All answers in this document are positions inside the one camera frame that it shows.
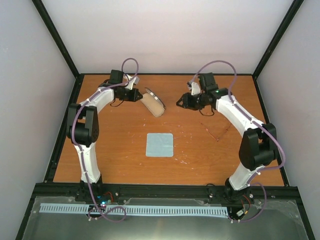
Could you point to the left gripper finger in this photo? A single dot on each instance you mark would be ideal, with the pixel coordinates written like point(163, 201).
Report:
point(137, 94)
point(137, 98)

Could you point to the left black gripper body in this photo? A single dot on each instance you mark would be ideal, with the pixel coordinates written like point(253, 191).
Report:
point(124, 96)

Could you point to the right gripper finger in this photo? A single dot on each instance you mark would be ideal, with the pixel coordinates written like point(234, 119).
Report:
point(183, 99)
point(181, 104)

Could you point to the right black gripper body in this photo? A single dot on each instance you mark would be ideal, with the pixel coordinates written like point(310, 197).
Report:
point(197, 104)

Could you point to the brown striped glasses case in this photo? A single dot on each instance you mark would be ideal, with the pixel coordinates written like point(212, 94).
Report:
point(153, 103)

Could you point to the thin red frame glasses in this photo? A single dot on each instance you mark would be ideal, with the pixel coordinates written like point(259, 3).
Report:
point(217, 133)

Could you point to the light blue cleaning cloth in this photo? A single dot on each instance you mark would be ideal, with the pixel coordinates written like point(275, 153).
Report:
point(159, 145)

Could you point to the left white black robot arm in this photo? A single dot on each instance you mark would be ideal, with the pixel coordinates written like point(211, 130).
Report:
point(83, 123)

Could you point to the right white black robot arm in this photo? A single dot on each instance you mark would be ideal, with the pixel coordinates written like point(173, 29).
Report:
point(257, 148)

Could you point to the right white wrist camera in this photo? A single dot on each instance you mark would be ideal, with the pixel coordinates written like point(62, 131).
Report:
point(194, 87)

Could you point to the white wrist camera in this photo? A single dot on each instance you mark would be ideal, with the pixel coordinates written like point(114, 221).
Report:
point(132, 81)
point(194, 87)

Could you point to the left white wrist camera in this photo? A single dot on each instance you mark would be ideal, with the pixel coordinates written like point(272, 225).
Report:
point(132, 81)

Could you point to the light blue slotted cable duct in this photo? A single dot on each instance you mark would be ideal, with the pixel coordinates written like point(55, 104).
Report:
point(139, 210)

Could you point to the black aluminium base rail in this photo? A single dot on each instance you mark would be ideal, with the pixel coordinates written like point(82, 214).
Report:
point(120, 192)

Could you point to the left black frame post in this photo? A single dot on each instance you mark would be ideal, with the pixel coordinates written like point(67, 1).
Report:
point(47, 20)

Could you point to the black frame post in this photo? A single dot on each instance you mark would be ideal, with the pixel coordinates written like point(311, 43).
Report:
point(47, 20)
point(279, 33)

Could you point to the right black frame post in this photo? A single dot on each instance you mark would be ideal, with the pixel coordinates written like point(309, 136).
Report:
point(279, 33)

